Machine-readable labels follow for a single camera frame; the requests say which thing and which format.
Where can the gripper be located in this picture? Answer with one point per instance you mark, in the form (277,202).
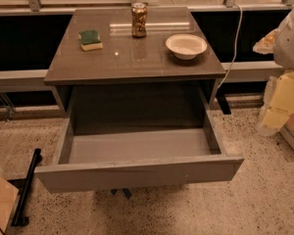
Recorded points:
(290,44)

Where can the grey top drawer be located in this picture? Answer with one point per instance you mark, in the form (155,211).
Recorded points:
(118,138)

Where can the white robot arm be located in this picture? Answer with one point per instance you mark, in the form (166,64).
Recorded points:
(278,104)

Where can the grey cabinet with glossy top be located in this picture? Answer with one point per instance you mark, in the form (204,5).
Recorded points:
(126,59)

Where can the white bowl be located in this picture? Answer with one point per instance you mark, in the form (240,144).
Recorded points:
(186,46)

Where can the gold drink can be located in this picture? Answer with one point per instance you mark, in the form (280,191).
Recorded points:
(139,18)

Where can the green and yellow sponge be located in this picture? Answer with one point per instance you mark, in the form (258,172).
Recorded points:
(90,40)

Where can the cardboard box at left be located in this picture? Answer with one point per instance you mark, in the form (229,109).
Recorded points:
(8,196)

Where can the black metal bar stand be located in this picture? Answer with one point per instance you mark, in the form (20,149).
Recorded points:
(23,185)

